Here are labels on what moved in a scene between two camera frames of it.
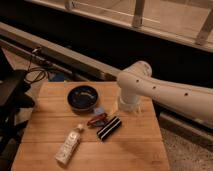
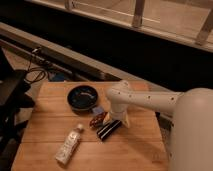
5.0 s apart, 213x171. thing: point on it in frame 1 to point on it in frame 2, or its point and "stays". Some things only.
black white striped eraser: x=108 y=128 stays
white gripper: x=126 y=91 to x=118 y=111
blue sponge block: x=99 y=111 stays
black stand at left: x=15 y=96 stays
